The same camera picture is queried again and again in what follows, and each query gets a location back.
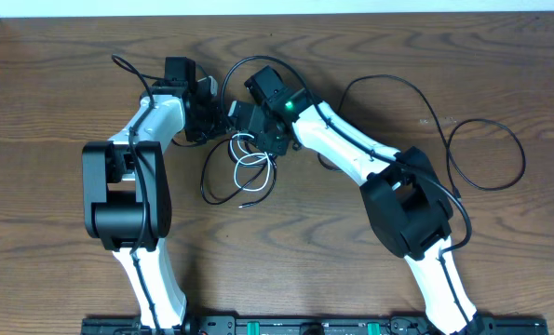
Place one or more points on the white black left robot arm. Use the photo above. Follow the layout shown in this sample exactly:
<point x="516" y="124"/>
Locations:
<point x="127" y="202"/>

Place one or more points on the black mounting rail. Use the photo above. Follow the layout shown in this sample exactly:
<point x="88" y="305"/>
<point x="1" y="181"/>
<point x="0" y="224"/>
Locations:
<point x="397" y="325"/>

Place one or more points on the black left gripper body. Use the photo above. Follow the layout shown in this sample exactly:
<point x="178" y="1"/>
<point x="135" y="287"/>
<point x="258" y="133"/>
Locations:
<point x="209" y="121"/>

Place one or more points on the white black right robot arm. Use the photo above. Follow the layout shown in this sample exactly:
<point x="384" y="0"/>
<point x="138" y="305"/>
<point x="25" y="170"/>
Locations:
<point x="408" y="209"/>

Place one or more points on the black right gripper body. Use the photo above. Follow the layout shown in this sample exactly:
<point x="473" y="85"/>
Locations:
<point x="270" y="142"/>

